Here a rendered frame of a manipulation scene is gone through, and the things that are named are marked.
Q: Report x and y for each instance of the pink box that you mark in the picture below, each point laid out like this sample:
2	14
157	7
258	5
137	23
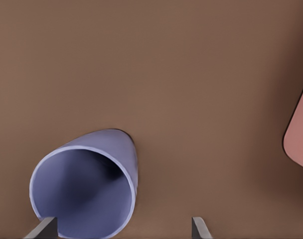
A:
299	139

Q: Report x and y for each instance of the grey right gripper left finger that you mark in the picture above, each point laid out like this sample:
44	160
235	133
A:
45	229

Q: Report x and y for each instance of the lavender blue cup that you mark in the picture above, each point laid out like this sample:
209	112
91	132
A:
84	181

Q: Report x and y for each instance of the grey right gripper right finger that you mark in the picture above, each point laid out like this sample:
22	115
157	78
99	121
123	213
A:
199	229

